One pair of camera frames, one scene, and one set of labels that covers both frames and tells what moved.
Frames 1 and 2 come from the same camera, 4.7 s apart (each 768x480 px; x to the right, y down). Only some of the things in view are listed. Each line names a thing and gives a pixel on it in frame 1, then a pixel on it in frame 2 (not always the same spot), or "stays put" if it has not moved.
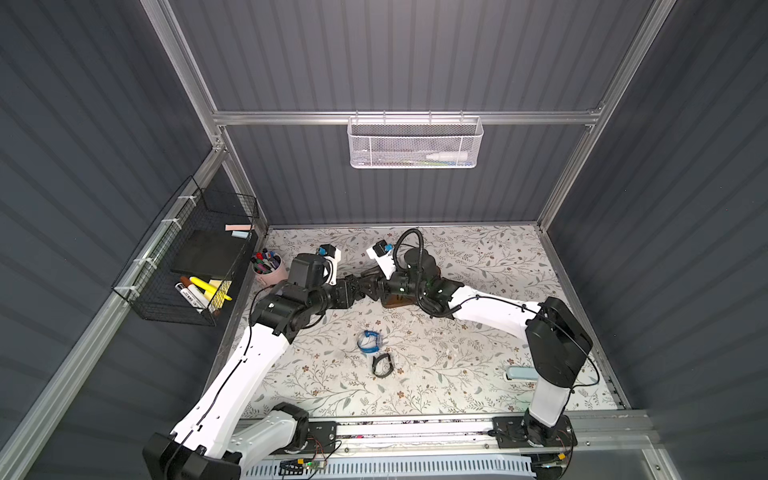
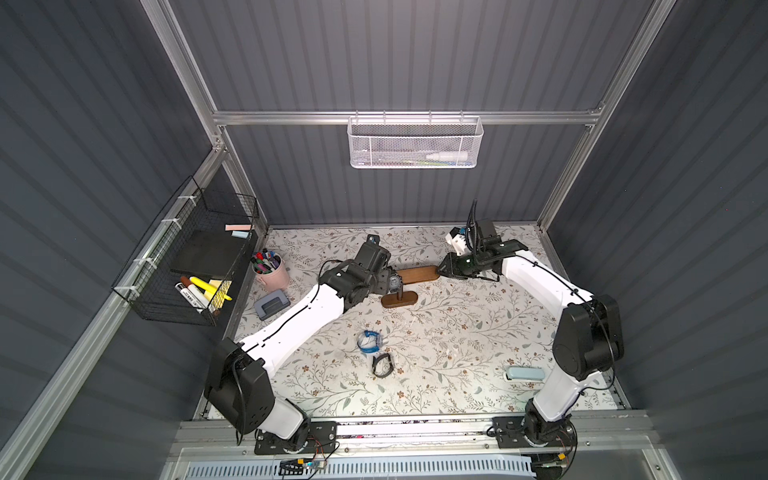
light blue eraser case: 522,373 stays put
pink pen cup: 269,268 stays put
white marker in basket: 184,290 stays put
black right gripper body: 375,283 to 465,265
